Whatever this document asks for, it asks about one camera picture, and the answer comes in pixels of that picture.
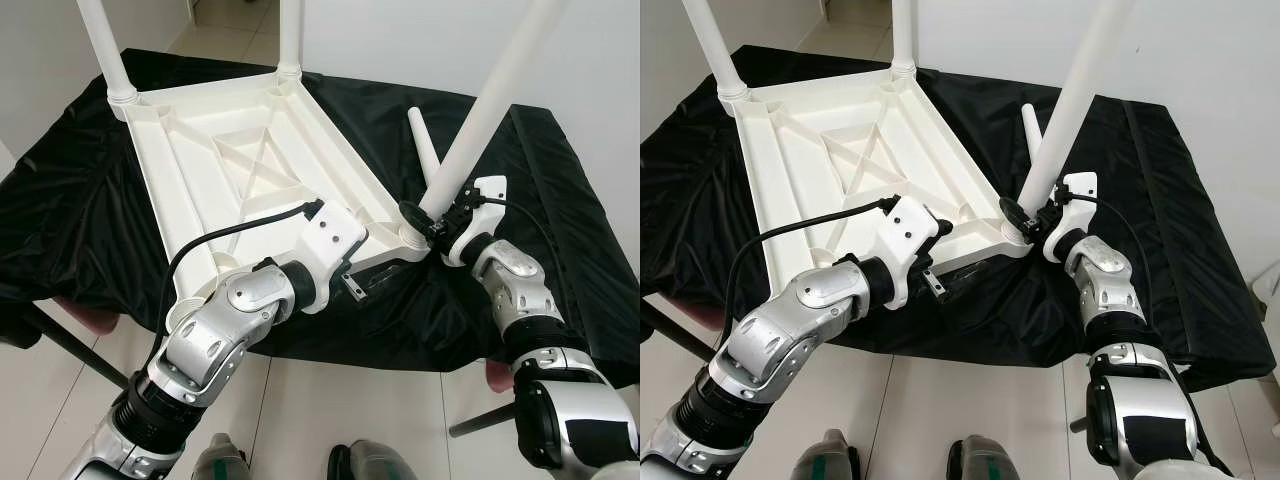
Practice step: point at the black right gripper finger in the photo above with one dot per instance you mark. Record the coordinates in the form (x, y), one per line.
(1013, 213)
(415, 217)

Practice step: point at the white plastic table leg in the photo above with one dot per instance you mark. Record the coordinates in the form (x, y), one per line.
(1032, 130)
(903, 35)
(712, 45)
(105, 45)
(425, 140)
(490, 100)
(1075, 100)
(290, 35)

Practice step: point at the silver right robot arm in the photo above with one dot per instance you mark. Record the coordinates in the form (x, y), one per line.
(1110, 300)
(530, 300)

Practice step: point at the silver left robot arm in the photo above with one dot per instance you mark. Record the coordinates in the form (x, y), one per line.
(210, 330)
(790, 330)

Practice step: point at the black table cloth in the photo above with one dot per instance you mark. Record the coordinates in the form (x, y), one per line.
(560, 200)
(1190, 200)

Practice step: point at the grey metal table leg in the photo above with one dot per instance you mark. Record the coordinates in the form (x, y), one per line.
(1080, 423)
(480, 420)

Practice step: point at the grey left robot foot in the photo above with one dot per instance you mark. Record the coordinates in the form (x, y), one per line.
(222, 460)
(830, 458)

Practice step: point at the white plastic floor object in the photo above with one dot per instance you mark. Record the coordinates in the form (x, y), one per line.
(1268, 295)

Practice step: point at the black metal table leg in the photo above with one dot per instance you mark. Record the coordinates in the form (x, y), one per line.
(680, 328)
(70, 345)

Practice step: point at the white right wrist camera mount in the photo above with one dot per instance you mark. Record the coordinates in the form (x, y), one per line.
(478, 215)
(1070, 210)

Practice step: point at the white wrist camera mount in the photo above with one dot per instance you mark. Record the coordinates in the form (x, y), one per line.
(332, 245)
(1070, 210)
(905, 240)
(478, 215)

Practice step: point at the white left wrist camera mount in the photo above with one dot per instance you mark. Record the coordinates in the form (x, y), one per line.
(332, 245)
(905, 240)

